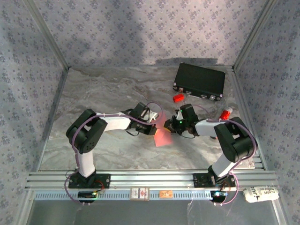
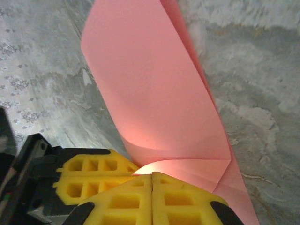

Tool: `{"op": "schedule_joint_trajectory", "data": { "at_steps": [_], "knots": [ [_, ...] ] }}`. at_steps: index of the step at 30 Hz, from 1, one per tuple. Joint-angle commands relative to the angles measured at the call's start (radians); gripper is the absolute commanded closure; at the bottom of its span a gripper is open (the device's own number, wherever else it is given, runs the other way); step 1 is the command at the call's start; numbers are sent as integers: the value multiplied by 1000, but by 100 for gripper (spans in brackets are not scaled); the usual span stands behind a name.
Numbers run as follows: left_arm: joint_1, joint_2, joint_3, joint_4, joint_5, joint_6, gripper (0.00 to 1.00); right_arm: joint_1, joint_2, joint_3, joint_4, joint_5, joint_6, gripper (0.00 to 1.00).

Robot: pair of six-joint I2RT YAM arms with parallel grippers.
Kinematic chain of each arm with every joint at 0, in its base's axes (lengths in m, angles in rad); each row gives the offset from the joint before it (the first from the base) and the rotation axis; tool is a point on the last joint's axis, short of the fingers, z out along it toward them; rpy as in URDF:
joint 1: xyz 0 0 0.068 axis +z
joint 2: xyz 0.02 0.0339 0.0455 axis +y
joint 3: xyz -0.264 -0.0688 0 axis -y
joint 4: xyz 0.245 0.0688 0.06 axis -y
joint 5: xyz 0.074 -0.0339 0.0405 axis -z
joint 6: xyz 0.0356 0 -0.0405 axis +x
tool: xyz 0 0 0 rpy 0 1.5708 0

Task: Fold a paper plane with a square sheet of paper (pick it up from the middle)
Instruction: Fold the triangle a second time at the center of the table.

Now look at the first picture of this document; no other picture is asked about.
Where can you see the pink paper sheet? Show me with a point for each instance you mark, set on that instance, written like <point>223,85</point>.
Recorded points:
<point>162,138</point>

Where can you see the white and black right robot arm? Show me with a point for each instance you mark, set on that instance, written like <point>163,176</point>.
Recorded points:
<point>234,145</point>

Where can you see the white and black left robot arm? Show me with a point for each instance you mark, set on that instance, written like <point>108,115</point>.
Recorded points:
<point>86,161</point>

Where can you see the small red block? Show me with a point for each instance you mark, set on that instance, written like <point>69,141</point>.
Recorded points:
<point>178,98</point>

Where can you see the red cylinder with white cap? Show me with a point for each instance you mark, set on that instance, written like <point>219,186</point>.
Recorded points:
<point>225,113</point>

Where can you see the black hard case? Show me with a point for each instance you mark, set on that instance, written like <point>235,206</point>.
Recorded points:
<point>199,79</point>

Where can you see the orange label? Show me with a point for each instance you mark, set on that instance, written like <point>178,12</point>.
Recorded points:
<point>166,194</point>

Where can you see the white printed label card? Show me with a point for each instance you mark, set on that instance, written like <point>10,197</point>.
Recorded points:
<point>140,194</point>

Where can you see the white crumpled packet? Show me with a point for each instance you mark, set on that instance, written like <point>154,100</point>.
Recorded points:
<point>260,194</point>

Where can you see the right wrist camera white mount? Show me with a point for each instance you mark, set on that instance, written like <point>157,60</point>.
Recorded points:
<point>179,115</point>

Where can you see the long aluminium mounting rail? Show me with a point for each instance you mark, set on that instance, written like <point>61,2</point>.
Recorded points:
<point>152,179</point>

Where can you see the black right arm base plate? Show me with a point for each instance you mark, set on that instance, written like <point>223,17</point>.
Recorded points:
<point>199,180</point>

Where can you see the aluminium table edge rail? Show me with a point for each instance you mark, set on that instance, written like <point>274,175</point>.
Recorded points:
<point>249,117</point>
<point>52,117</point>

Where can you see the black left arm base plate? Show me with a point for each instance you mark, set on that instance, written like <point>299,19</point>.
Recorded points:
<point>103,180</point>

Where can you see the aluminium frame post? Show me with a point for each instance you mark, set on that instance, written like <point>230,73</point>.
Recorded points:
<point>253,35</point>

